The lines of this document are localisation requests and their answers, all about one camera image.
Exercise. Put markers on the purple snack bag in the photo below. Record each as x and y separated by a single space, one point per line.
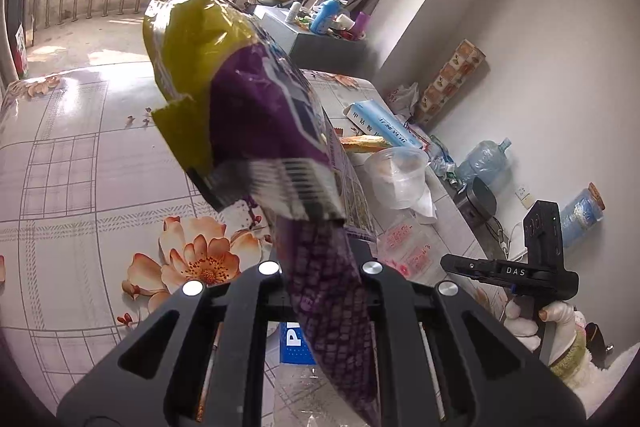
243 122

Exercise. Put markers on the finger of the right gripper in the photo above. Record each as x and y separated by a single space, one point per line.
475 269

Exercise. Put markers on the blue white flat box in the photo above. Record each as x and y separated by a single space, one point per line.
373 119

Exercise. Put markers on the white plastic bag on floor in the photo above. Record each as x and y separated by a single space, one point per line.
403 99

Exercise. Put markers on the white gloved right hand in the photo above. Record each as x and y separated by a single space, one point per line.
560 322

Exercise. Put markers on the grey rice cooker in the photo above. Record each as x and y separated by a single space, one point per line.
476 203

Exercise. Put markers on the blue jar with cork lid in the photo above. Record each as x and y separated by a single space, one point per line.
582 213

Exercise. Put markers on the patterned paper roll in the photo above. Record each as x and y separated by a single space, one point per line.
466 59

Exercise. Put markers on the large water jug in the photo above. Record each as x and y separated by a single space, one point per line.
487 161

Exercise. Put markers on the purple bottle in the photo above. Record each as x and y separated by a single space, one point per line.
359 28

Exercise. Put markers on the pink printed plastic bag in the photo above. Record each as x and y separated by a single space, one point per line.
409 248

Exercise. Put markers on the grey cabinet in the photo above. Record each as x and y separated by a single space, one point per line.
315 52

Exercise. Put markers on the clear plastic bowl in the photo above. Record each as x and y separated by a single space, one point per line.
397 176

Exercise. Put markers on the blue detergent bottle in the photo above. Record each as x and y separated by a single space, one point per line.
326 15

